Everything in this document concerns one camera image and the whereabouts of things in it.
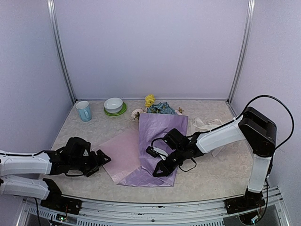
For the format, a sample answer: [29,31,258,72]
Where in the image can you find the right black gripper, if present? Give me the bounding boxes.
[153,147,186,178]

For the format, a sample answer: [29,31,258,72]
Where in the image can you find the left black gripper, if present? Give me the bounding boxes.
[70,149,111,177]

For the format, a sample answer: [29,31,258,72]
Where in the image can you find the purple wrapping paper sheet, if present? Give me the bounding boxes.
[93,113,189,187]

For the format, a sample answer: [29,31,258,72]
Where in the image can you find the white ceramic bowl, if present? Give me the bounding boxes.
[104,97,123,113]

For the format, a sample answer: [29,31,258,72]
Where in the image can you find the pink fake rose stems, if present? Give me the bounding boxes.
[131,107,184,121]

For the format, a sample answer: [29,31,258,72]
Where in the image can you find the green plate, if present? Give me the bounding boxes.
[104,102,127,116]

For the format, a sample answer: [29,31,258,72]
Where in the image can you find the blue fake flower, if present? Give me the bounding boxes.
[146,102,175,115]

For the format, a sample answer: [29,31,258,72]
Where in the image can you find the cream printed ribbon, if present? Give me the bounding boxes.
[190,117,226,158]

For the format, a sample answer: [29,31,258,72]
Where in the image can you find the yellow fake flower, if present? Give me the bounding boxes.
[144,94,156,108]

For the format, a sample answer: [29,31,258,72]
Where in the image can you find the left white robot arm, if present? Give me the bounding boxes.
[0,137,111,210]

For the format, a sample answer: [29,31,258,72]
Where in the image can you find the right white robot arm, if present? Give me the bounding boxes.
[152,107,277,209]

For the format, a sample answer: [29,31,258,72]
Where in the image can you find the light blue mug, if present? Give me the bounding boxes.
[75,101,92,122]

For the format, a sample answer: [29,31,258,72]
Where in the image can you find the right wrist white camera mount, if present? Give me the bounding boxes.
[146,146,168,160]

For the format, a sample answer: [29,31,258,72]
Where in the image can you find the aluminium front rail frame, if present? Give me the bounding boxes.
[14,187,292,226]

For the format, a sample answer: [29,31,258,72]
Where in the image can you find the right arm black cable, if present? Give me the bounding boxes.
[150,95,295,172]

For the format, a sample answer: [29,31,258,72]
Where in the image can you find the left aluminium corner post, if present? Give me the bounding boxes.
[47,0,77,105]

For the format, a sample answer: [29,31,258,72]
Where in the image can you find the aluminium corner post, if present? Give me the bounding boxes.
[47,0,77,105]
[227,0,255,105]

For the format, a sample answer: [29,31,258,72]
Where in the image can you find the right aluminium corner post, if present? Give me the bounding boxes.
[227,0,255,105]

